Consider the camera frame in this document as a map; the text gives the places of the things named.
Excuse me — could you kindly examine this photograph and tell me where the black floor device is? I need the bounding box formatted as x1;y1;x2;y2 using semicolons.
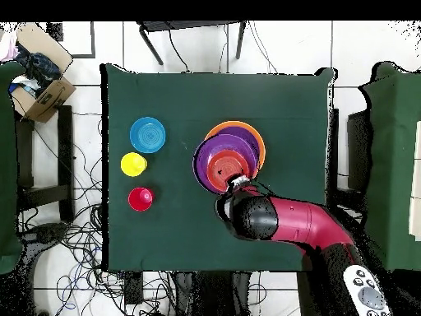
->
19;221;71;246

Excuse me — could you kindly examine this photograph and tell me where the black stand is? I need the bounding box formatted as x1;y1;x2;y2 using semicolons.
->
346;109;374;193

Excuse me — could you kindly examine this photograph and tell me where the green cloth covered table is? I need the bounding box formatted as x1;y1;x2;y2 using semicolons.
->
357;61;421;272
0;61;26;275

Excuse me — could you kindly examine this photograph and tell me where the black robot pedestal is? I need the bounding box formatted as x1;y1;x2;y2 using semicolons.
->
170;271;252;316

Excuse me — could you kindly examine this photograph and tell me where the black floor frame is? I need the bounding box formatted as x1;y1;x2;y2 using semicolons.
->
46;21;96;59

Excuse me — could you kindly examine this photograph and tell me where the pile of clothes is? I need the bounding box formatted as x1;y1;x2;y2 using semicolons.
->
0;30;63;98

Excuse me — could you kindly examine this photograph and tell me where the small red-orange plastic bowl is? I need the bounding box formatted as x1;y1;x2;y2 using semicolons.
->
206;149;253;194

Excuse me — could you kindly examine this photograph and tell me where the yellow plastic cup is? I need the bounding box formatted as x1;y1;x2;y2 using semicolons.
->
120;151;148;178

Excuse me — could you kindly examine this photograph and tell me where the white panel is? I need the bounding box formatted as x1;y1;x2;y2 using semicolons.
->
408;120;421;242

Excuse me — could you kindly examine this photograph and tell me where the black power brick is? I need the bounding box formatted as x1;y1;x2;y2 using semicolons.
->
123;271;145;305

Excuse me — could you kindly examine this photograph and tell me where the red plastic cup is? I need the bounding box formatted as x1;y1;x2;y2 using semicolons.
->
127;186;155;212

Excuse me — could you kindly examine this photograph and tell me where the black metal frame table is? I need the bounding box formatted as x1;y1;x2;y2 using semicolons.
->
136;20;248;66

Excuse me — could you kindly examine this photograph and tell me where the blue plastic bowl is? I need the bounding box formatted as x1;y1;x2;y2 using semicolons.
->
129;116;167;155

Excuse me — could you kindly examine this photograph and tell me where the dark green tablecloth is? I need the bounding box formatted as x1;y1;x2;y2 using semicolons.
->
99;63;338;273

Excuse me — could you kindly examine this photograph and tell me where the purple plastic bowl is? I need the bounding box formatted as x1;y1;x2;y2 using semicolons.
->
216;126;263;159
192;132;260;195

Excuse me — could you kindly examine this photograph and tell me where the cardboard box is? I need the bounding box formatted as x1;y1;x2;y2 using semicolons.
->
9;21;77;123

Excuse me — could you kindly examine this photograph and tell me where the tangle of floor cables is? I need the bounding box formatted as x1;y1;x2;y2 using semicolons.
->
16;108;175;316

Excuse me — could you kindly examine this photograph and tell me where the large orange plastic bowl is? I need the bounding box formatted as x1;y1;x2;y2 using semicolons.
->
203;120;266;172

